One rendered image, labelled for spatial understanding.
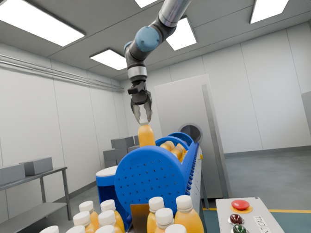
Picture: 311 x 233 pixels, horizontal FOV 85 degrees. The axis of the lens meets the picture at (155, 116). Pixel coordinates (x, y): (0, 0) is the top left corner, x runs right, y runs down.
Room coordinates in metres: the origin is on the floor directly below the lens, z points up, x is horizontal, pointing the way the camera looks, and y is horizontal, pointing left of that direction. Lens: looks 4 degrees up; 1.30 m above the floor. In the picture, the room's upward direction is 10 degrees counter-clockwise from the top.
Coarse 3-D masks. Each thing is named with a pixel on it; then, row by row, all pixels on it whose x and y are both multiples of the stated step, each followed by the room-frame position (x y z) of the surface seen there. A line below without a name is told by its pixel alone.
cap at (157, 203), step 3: (153, 198) 0.47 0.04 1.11; (156, 198) 0.47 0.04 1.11; (159, 198) 0.47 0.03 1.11; (162, 198) 0.46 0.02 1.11; (150, 201) 0.46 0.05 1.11; (153, 201) 0.46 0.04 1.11; (156, 201) 0.45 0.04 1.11; (159, 201) 0.45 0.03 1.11; (162, 201) 0.46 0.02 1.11; (150, 204) 0.45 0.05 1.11; (153, 204) 0.44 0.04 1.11; (156, 204) 0.44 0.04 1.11; (159, 204) 0.45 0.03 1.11; (162, 204) 0.45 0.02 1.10; (150, 207) 0.45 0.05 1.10; (153, 207) 0.45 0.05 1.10; (156, 207) 0.44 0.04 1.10; (159, 207) 0.45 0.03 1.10; (162, 207) 0.45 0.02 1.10
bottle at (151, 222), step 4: (152, 212) 0.45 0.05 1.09; (148, 216) 0.46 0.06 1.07; (152, 216) 0.45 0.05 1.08; (148, 220) 0.45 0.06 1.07; (152, 220) 0.44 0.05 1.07; (148, 224) 0.45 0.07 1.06; (152, 224) 0.44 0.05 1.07; (148, 228) 0.45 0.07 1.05; (152, 228) 0.44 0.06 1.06; (148, 232) 0.45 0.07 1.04; (152, 232) 0.43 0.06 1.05
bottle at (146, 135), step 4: (140, 124) 0.76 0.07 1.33; (144, 124) 0.75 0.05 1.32; (140, 128) 0.75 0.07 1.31; (144, 128) 0.74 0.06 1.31; (148, 128) 0.74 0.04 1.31; (140, 132) 0.74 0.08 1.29; (144, 132) 0.74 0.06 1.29; (148, 132) 0.74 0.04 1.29; (152, 132) 0.75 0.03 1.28; (140, 136) 0.74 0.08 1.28; (144, 136) 0.73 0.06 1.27; (148, 136) 0.74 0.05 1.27; (152, 136) 0.75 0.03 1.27; (140, 140) 0.74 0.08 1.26; (144, 140) 0.73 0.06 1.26; (148, 140) 0.73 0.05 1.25; (152, 140) 0.75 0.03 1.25; (140, 144) 0.75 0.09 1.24; (144, 144) 0.73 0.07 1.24; (148, 144) 0.73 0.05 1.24; (152, 144) 0.74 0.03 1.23
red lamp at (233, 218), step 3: (231, 216) 0.33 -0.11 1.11; (234, 216) 0.33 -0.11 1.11; (237, 216) 0.33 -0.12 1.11; (240, 216) 0.33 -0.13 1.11; (231, 219) 0.33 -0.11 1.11; (234, 219) 0.33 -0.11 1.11; (237, 219) 0.32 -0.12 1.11; (240, 219) 0.33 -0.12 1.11; (234, 222) 0.33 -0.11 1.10; (237, 222) 0.32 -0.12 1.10; (240, 222) 0.32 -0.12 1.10
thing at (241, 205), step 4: (236, 200) 0.39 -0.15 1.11; (240, 200) 0.39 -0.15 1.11; (244, 200) 0.38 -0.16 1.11; (232, 204) 0.38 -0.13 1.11; (236, 204) 0.37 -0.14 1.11; (240, 204) 0.37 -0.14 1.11; (244, 204) 0.37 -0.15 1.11; (248, 204) 0.37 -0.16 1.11; (236, 208) 0.38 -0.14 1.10; (240, 208) 0.36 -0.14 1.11; (244, 208) 0.36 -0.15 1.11
